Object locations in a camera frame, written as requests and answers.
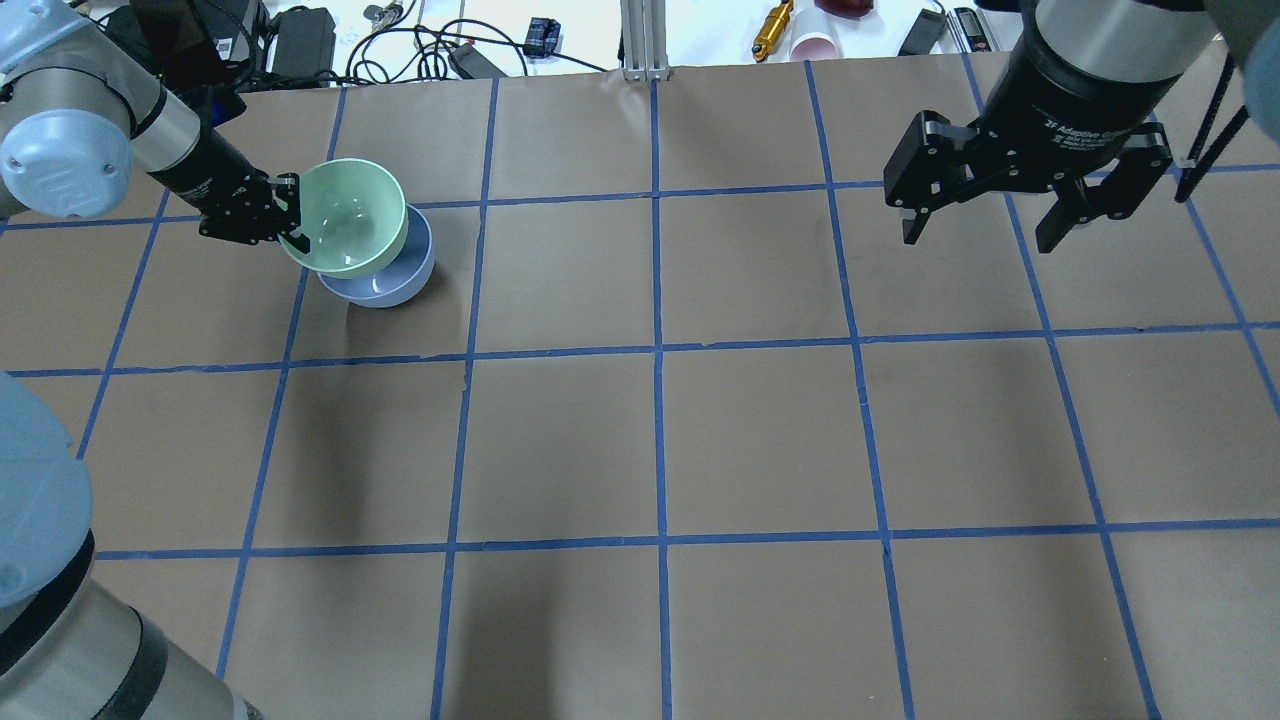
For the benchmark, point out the pink cup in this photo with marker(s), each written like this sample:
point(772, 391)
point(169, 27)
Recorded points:
point(813, 36)

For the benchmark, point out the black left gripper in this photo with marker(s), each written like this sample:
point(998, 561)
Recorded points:
point(203, 176)

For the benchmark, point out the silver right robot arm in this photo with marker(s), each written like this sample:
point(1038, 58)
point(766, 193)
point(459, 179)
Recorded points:
point(1144, 45)

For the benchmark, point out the black laptop charger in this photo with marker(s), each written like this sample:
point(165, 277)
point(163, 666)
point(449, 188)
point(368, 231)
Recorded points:
point(303, 41)

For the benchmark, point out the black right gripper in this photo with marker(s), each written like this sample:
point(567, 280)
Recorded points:
point(1062, 98)

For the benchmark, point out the green bowl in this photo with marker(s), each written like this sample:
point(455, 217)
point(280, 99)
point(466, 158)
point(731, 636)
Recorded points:
point(353, 219)

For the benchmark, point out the gold cylinder tool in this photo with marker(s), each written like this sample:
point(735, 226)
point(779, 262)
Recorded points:
point(771, 31)

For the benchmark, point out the blue bowl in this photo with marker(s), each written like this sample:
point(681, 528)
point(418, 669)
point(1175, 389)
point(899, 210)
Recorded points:
point(402, 279)

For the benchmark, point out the red mango fruit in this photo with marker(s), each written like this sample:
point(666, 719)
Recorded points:
point(847, 9)

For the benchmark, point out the black power adapter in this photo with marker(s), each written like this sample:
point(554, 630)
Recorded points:
point(924, 33)

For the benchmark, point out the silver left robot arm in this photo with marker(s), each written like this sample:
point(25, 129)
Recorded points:
point(81, 117)

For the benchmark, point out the black bag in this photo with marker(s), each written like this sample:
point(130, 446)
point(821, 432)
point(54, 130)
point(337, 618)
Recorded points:
point(205, 52)

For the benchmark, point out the aluminium frame post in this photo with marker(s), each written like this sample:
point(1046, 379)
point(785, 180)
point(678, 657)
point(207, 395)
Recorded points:
point(644, 41)

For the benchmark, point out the small blue black gadget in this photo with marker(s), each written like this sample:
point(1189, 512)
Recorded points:
point(542, 39)

